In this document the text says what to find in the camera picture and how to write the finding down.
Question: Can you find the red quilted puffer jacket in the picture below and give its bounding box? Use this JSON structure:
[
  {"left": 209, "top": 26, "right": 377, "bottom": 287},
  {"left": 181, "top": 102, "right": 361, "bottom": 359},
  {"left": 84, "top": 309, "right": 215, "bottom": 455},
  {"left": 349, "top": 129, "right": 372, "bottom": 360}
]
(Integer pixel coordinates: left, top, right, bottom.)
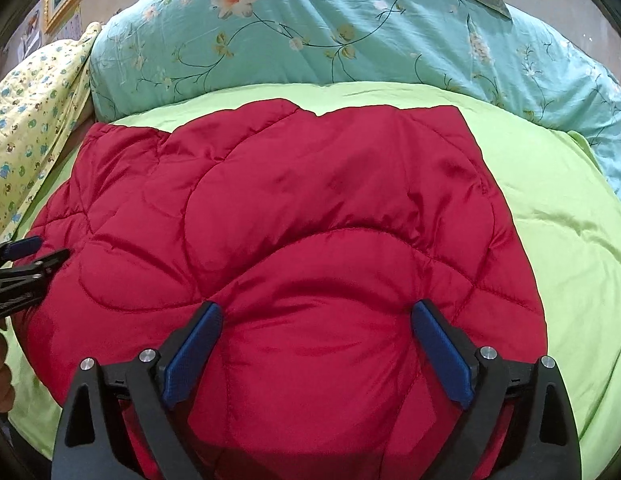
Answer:
[{"left": 13, "top": 99, "right": 547, "bottom": 479}]

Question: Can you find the person's left hand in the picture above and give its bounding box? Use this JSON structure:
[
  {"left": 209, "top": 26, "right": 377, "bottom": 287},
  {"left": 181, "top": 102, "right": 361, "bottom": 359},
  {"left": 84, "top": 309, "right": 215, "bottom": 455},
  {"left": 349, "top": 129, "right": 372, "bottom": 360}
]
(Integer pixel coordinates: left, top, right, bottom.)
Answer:
[{"left": 0, "top": 334, "right": 15, "bottom": 414}]

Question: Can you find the yellow patterned cloth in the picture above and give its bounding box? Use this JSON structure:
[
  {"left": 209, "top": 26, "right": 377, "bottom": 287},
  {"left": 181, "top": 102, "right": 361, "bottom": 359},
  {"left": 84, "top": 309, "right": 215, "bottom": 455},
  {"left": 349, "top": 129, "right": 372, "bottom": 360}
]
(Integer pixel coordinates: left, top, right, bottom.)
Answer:
[{"left": 0, "top": 22, "right": 102, "bottom": 242}]

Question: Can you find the light green bed sheet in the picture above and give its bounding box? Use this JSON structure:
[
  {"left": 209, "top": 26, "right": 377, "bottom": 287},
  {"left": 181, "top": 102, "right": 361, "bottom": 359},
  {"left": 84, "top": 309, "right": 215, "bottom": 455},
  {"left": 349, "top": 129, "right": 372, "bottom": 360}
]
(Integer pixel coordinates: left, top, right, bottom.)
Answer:
[{"left": 8, "top": 82, "right": 621, "bottom": 479}]

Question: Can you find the teal floral quilt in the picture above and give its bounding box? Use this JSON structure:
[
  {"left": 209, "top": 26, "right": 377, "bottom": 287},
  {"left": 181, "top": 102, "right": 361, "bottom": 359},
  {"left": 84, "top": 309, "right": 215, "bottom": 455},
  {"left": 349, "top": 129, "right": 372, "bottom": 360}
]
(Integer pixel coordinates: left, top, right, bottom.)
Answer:
[{"left": 90, "top": 0, "right": 621, "bottom": 200}]

